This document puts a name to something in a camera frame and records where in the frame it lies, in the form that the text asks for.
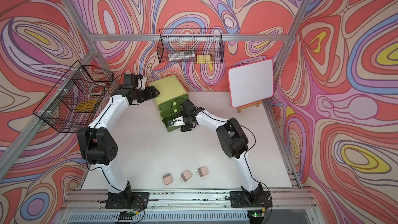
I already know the green drawer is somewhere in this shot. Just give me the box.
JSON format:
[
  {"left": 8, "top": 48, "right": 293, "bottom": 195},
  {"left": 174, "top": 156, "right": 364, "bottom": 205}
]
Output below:
[
  {"left": 162, "top": 113, "right": 184, "bottom": 132},
  {"left": 158, "top": 93, "right": 189, "bottom": 112},
  {"left": 159, "top": 103, "right": 182, "bottom": 118}
]

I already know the yellow green drawer cabinet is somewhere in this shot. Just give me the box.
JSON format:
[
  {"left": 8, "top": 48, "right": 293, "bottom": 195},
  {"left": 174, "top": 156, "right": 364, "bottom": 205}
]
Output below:
[{"left": 148, "top": 75, "right": 188, "bottom": 110}]

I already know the pink plug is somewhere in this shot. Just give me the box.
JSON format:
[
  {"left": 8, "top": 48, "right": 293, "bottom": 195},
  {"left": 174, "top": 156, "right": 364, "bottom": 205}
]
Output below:
[
  {"left": 180, "top": 170, "right": 192, "bottom": 182},
  {"left": 196, "top": 166, "right": 209, "bottom": 177},
  {"left": 162, "top": 173, "right": 173, "bottom": 186}
]

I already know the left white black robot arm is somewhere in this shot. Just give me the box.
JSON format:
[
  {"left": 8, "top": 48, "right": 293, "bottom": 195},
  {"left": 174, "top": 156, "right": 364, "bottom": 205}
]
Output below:
[{"left": 77, "top": 86, "right": 160, "bottom": 194}]

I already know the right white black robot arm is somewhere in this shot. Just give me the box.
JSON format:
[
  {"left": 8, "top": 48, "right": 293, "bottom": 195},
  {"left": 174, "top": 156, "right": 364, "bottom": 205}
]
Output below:
[{"left": 166, "top": 100, "right": 264, "bottom": 201}]

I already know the yellow block in back basket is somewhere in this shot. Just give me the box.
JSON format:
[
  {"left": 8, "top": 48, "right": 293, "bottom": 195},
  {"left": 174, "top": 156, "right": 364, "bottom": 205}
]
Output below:
[{"left": 196, "top": 55, "right": 212, "bottom": 64}]

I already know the yellow block in basket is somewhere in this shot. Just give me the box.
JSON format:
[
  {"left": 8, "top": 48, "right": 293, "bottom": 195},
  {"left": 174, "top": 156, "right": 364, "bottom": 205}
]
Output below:
[
  {"left": 74, "top": 100, "right": 97, "bottom": 113},
  {"left": 196, "top": 55, "right": 212, "bottom": 64}
]

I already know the yellow block in left basket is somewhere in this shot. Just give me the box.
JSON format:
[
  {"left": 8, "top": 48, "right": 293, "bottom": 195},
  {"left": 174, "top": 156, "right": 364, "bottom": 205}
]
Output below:
[{"left": 74, "top": 100, "right": 97, "bottom": 113}]

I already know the grey box in back basket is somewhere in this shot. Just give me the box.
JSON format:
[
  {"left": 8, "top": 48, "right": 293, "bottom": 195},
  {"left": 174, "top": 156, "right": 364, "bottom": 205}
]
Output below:
[{"left": 167, "top": 51, "right": 195, "bottom": 62}]

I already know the wooden easel stand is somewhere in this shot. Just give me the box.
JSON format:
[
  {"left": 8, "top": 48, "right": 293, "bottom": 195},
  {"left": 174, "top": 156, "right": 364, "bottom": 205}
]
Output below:
[{"left": 237, "top": 101, "right": 263, "bottom": 113}]

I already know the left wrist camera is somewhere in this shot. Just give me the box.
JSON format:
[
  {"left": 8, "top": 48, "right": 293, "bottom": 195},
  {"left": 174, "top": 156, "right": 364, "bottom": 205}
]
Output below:
[{"left": 121, "top": 74, "right": 146, "bottom": 90}]

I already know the black wire basket back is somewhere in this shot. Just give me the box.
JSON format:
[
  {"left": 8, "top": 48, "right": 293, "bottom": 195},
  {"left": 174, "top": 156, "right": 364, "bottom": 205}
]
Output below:
[{"left": 157, "top": 28, "right": 225, "bottom": 64}]

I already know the black wire basket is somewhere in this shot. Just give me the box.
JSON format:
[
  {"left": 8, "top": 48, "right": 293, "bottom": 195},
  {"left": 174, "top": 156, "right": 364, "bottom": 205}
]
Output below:
[
  {"left": 33, "top": 61, "right": 114, "bottom": 133},
  {"left": 157, "top": 28, "right": 225, "bottom": 64}
]

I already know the white board pink frame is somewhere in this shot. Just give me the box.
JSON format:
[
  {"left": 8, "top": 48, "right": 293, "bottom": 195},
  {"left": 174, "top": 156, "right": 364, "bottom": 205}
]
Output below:
[{"left": 228, "top": 60, "right": 274, "bottom": 108}]

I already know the black wire basket left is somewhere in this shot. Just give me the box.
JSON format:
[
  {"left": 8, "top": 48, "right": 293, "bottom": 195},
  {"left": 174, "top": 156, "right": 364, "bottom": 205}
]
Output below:
[{"left": 33, "top": 61, "right": 114, "bottom": 133}]

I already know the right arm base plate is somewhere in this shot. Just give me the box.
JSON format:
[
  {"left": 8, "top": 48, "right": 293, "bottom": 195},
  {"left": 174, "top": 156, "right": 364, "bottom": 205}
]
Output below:
[{"left": 227, "top": 190, "right": 273, "bottom": 209}]

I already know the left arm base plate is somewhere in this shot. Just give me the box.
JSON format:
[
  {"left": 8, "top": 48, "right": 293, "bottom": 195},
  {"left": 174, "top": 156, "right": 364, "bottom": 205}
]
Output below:
[{"left": 105, "top": 192, "right": 149, "bottom": 209}]

